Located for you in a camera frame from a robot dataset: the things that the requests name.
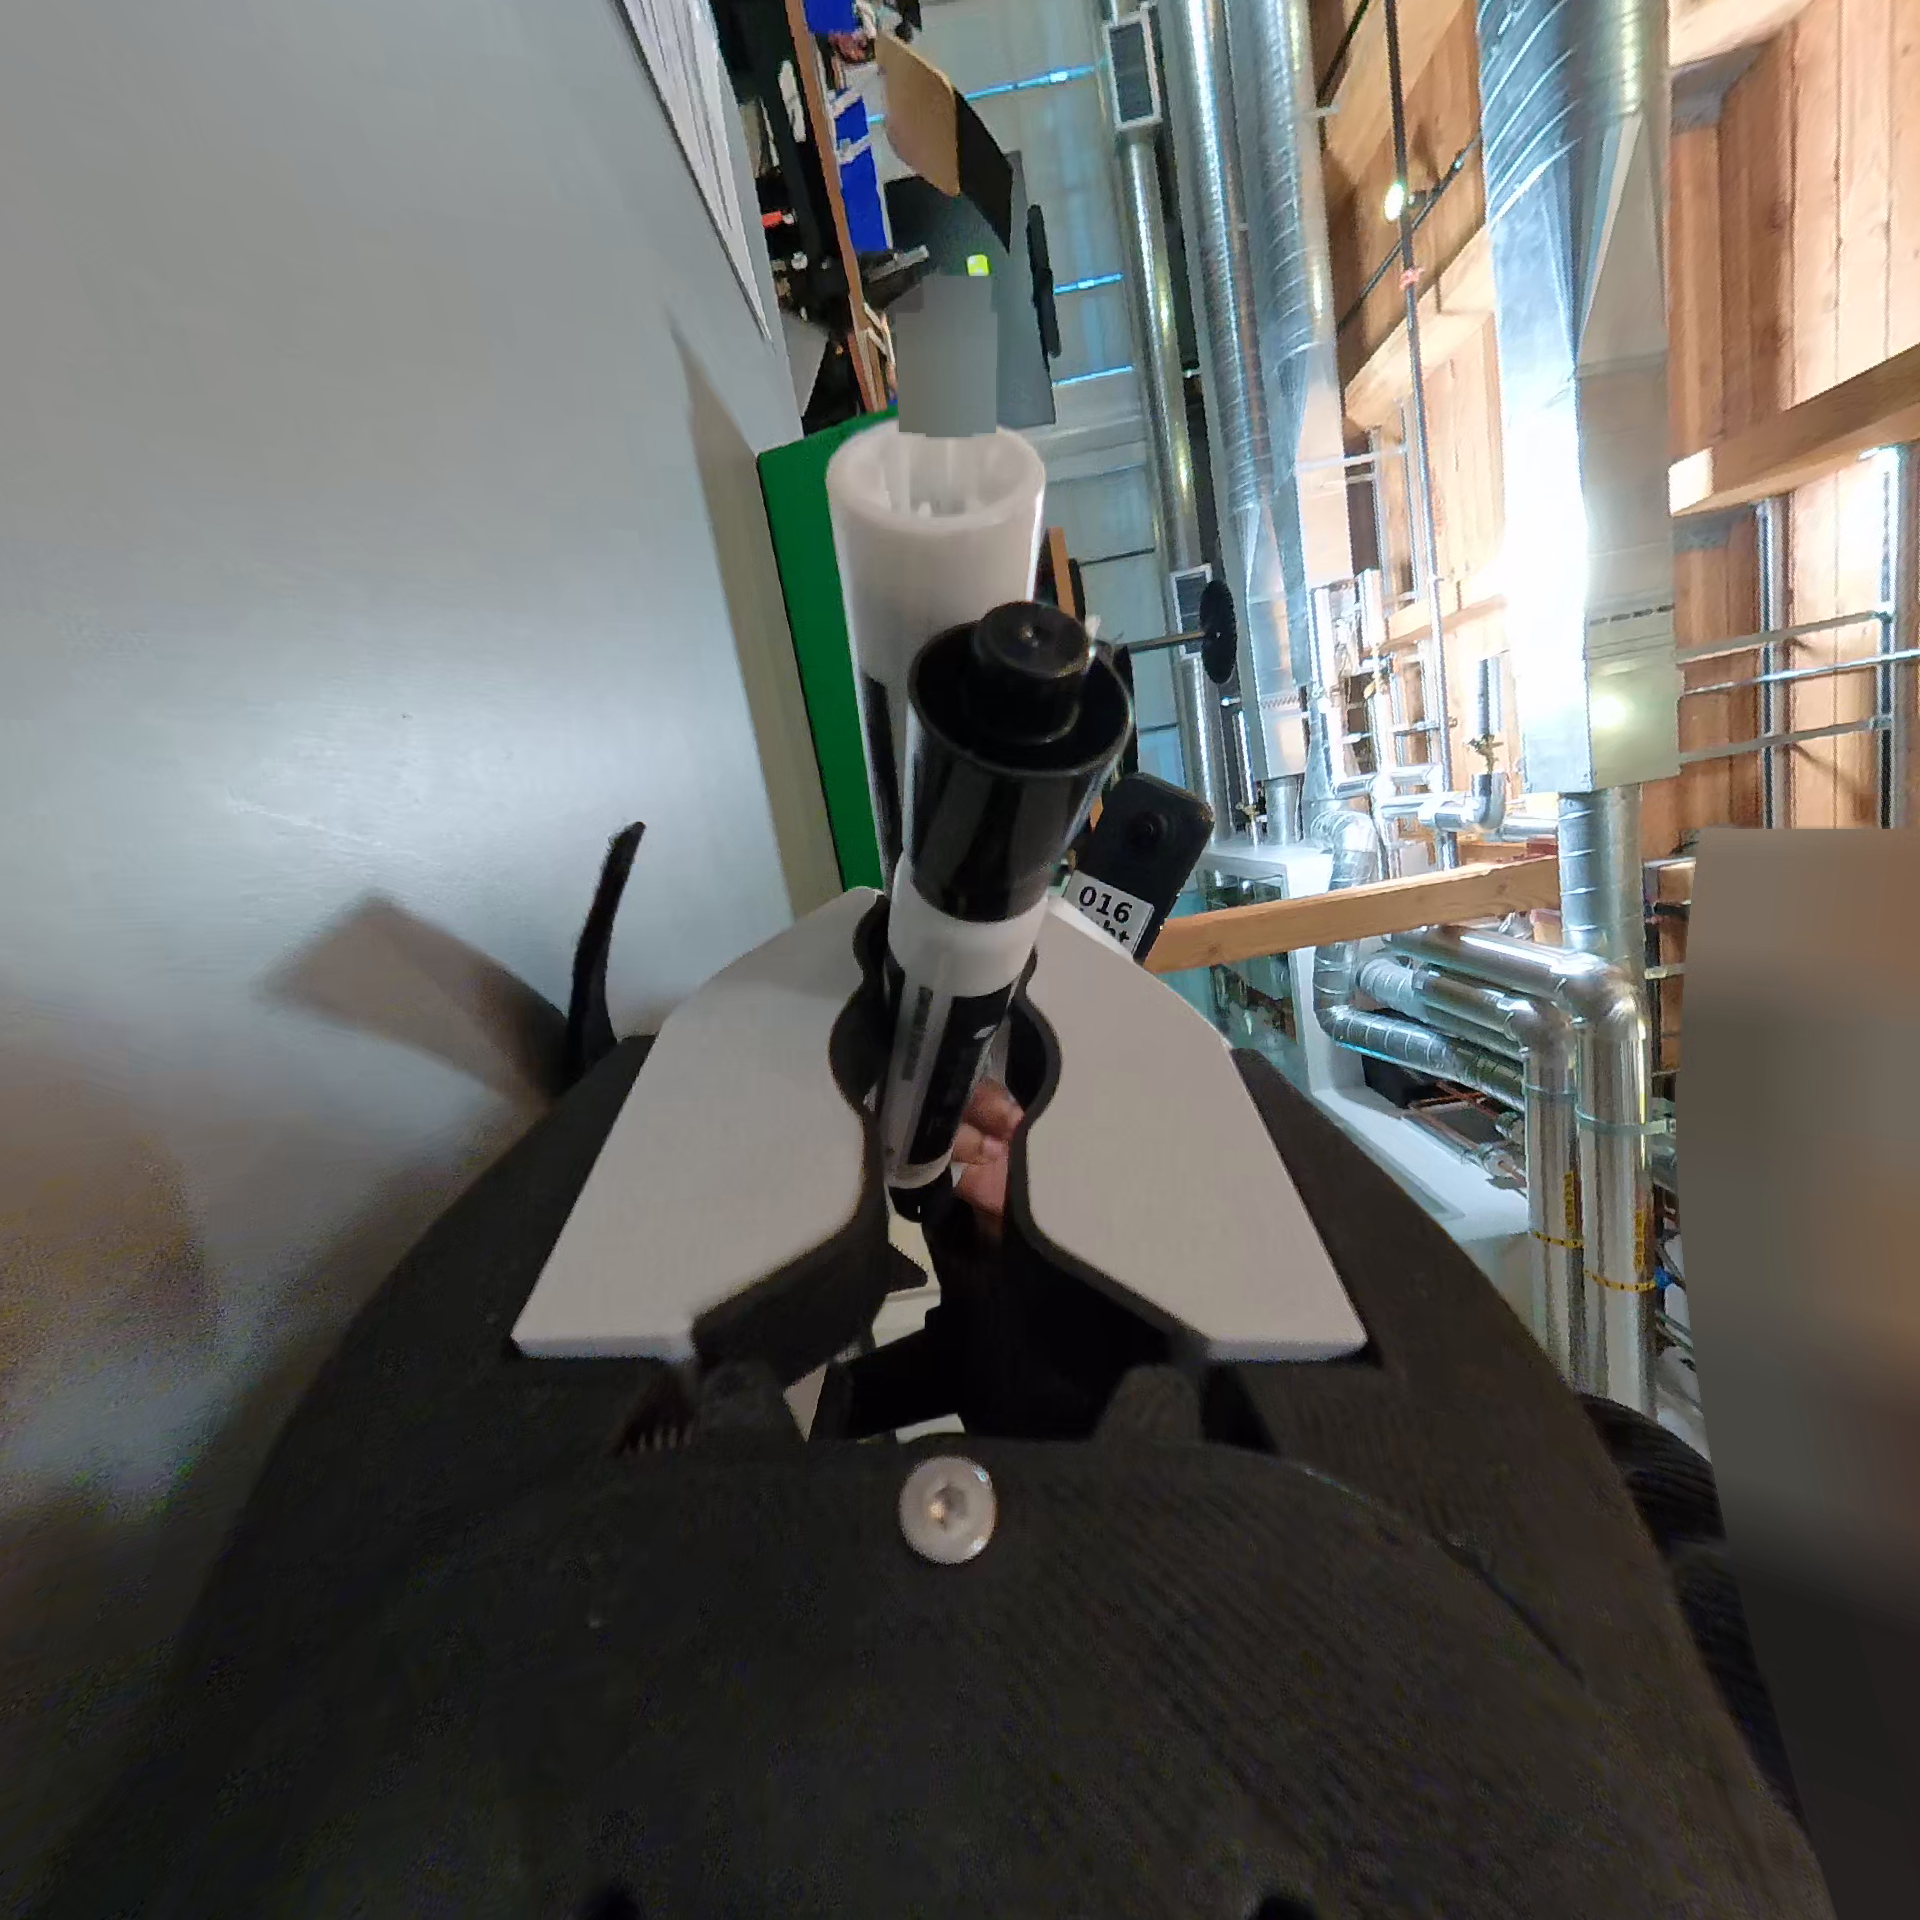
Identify black monitor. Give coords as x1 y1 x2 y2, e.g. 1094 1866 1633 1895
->
878 31 1063 432

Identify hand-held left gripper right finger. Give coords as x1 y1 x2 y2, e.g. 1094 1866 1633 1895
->
1014 901 1371 1373

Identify white paper sheet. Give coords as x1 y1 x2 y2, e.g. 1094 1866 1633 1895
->
620 0 779 346

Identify black disc on rod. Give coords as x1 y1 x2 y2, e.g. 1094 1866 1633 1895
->
1131 576 1241 692

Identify person's right hand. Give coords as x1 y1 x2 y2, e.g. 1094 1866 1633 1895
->
961 1089 1033 1217

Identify person's black sweater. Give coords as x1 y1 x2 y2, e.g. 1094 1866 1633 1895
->
1575 1394 1801 1818

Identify wooden railing beam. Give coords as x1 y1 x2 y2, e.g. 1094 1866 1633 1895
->
1148 856 1567 973

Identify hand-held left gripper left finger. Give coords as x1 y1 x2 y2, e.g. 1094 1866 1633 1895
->
510 888 904 1384

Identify round silver duct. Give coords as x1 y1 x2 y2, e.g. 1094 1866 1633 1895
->
1162 0 1346 818

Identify green plastic bin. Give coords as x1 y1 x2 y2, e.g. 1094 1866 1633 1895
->
756 421 889 897

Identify black velcro strap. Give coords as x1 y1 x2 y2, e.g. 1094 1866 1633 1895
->
562 824 1104 1442

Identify black dry erase marker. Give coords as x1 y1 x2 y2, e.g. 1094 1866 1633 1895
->
823 423 1050 911
874 599 1138 1192

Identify silver insulated pipes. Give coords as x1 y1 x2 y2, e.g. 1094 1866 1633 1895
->
1316 921 1672 1412

